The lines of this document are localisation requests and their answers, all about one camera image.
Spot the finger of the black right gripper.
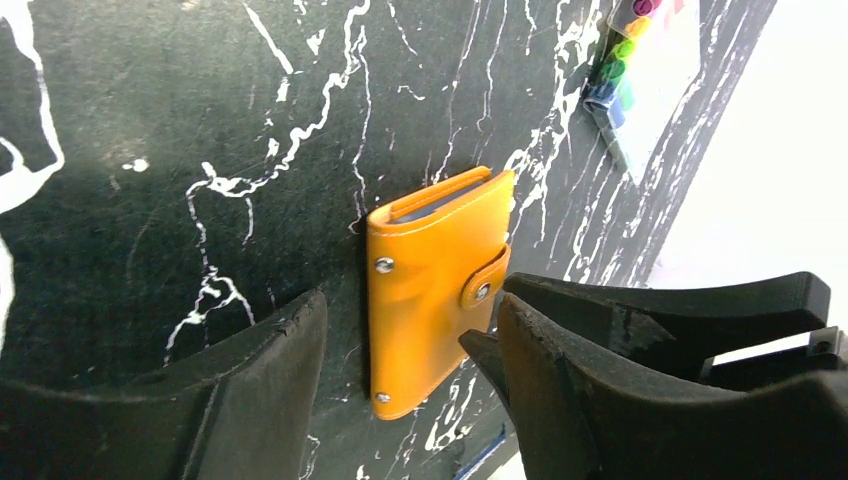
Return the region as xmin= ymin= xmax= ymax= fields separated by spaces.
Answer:
xmin=459 ymin=272 xmax=847 ymax=411

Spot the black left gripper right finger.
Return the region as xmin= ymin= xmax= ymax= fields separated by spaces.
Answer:
xmin=497 ymin=294 xmax=847 ymax=479

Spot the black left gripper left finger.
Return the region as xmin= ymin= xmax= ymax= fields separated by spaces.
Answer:
xmin=1 ymin=289 xmax=327 ymax=479

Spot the orange leather card holder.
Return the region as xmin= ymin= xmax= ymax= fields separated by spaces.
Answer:
xmin=366 ymin=166 xmax=515 ymax=421

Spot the pack of coloured markers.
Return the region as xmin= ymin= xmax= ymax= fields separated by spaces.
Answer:
xmin=583 ymin=0 xmax=701 ymax=185

